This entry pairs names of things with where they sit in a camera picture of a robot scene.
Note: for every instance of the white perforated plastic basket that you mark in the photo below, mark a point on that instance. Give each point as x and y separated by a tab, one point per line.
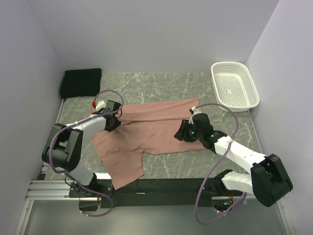
234	87

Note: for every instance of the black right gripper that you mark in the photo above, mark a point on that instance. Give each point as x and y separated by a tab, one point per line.
182	134

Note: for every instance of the pink graphic t-shirt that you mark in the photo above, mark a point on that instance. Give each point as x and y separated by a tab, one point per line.
145	128

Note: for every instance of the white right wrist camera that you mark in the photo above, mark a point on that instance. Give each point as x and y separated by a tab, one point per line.
194	111

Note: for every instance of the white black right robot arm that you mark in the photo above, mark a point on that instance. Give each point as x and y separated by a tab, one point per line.
266	177

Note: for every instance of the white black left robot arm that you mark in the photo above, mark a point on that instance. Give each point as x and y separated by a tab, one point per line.
63	147

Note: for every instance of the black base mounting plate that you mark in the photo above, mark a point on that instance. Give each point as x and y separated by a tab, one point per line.
155	192

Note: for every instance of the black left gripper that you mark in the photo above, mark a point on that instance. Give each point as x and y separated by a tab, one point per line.
117	123

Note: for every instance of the folded black t-shirt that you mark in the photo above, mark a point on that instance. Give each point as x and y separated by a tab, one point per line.
77	83

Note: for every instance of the aluminium extrusion rail frame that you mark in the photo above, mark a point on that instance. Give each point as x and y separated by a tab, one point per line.
54	190

